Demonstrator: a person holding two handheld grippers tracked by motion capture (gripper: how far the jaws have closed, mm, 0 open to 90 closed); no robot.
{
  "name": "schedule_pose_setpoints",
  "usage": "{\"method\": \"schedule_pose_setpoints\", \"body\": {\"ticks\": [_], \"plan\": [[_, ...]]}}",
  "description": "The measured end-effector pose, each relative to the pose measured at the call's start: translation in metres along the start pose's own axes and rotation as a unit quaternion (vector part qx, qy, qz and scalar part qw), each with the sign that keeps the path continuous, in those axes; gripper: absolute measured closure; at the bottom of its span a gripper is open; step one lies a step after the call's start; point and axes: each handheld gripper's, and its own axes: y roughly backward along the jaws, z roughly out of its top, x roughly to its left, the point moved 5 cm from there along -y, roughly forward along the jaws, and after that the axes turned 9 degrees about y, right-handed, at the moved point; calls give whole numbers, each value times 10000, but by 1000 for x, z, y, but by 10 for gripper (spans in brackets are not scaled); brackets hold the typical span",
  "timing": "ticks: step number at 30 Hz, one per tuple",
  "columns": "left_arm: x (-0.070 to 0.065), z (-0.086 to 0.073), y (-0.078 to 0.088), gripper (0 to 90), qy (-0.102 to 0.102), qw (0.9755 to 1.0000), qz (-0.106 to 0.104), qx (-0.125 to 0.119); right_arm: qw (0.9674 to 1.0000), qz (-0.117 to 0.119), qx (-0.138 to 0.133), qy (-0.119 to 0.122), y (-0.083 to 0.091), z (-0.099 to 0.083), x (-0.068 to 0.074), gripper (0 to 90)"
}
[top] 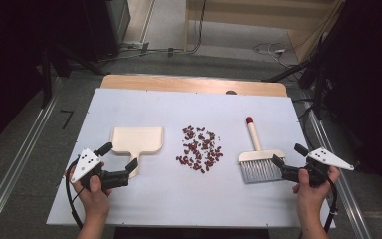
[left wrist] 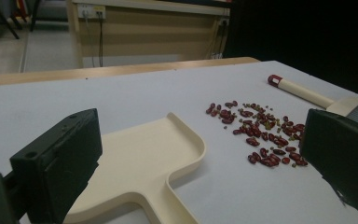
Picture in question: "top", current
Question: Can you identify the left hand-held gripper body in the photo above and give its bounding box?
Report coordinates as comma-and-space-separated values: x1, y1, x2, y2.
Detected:
70, 147, 130, 193

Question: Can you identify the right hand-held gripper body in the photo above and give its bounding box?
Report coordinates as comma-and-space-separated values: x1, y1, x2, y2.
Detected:
280, 147, 355, 188

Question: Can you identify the cream brush with red tip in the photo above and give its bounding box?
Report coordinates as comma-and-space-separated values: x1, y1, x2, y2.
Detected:
238, 116, 286, 184

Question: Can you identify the cream dustpan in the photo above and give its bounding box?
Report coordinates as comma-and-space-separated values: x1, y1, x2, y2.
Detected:
109, 126, 164, 179

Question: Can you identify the pile of red beans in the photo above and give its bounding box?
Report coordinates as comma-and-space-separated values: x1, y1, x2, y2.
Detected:
175, 124, 224, 174

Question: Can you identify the person's left hand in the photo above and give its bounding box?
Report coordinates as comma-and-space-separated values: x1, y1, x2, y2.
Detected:
64, 161, 113, 220

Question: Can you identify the person's right hand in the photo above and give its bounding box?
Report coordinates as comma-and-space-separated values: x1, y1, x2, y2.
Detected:
292, 164, 341, 217

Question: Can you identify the white table board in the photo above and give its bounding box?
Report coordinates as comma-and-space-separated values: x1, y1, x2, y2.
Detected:
45, 87, 336, 229

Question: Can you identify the black metal stand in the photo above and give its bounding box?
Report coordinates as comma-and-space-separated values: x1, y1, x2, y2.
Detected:
39, 46, 107, 109
262, 33, 332, 120

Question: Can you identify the wooden table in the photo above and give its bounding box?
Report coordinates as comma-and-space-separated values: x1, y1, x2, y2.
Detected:
99, 74, 288, 98

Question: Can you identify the dark cabinet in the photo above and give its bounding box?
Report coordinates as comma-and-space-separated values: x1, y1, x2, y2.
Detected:
79, 0, 132, 63

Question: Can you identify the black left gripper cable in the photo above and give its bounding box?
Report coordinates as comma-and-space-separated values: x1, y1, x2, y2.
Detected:
65, 157, 85, 230

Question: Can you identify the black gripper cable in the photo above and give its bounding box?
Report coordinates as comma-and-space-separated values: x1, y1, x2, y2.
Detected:
65, 157, 85, 230
322, 177, 340, 233

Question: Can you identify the metal floor rail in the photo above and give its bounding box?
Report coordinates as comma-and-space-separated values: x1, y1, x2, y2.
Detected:
302, 101, 374, 239
0, 78, 63, 239

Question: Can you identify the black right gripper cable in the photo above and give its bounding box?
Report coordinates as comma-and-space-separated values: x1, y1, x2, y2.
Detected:
322, 177, 340, 233

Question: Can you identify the white floor cable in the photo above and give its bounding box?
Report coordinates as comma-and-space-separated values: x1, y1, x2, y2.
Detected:
252, 42, 299, 69

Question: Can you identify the black floor cable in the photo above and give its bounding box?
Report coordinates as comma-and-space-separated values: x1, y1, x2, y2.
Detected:
172, 0, 208, 56

